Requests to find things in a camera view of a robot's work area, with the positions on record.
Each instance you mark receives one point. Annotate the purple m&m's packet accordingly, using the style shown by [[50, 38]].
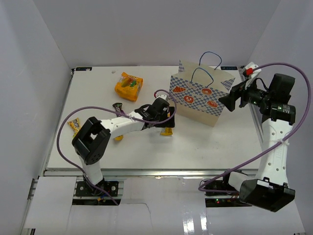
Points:
[[118, 108]]

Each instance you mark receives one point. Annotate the white front cover sheet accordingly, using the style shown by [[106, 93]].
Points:
[[149, 206]]

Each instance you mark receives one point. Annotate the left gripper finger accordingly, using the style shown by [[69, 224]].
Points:
[[171, 122], [152, 124]]

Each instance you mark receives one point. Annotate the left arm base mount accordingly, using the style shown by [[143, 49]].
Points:
[[84, 189]]

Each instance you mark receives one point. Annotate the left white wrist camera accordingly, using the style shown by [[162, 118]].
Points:
[[162, 96]]

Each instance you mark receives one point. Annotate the yellow snack bar packet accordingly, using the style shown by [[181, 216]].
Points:
[[166, 131]]

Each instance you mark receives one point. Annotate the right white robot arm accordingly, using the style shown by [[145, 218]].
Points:
[[269, 188]]

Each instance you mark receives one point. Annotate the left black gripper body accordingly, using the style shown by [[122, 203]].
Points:
[[161, 118]]

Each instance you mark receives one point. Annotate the orange mango gummy bag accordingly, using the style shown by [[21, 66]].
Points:
[[129, 86]]

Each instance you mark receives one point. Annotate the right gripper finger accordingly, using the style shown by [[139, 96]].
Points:
[[228, 101], [236, 91]]

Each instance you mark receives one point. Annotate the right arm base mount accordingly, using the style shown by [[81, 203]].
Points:
[[221, 199]]

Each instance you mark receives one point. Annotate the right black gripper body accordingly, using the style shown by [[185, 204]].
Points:
[[256, 96]]

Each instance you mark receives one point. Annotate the yellow m&m's packet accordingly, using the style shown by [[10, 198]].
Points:
[[119, 138], [75, 126]]

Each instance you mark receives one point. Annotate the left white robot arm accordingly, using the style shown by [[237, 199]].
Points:
[[91, 141]]

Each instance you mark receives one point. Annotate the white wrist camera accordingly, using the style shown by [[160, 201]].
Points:
[[251, 72], [162, 96]]

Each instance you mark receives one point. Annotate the blue checkered paper bag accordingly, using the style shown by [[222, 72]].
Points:
[[197, 87]]

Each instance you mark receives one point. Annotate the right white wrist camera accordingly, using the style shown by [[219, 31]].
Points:
[[251, 72]]

